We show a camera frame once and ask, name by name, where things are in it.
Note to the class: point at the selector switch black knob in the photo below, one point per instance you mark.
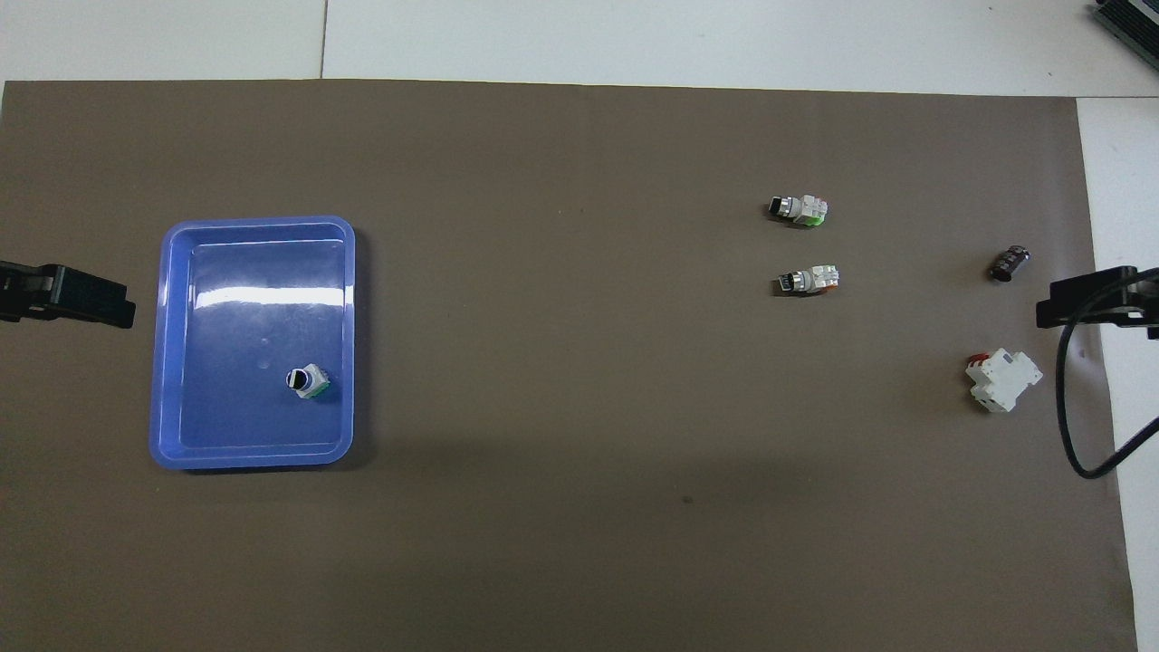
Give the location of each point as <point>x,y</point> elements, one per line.
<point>809,281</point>
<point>799,210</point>
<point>306,381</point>

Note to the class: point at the small dark cylinder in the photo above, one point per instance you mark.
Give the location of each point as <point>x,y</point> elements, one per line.
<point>1010,263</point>

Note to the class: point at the white circuit breaker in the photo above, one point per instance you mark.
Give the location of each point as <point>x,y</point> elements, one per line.
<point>1000,380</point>

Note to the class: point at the blue plastic tray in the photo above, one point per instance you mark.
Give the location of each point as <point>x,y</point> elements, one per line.
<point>253,426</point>

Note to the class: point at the grey ribbed metal device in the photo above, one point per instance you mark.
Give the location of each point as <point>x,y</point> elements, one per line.
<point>1132,23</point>

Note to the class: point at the brown table mat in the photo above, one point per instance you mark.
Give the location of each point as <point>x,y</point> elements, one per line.
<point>579,453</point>

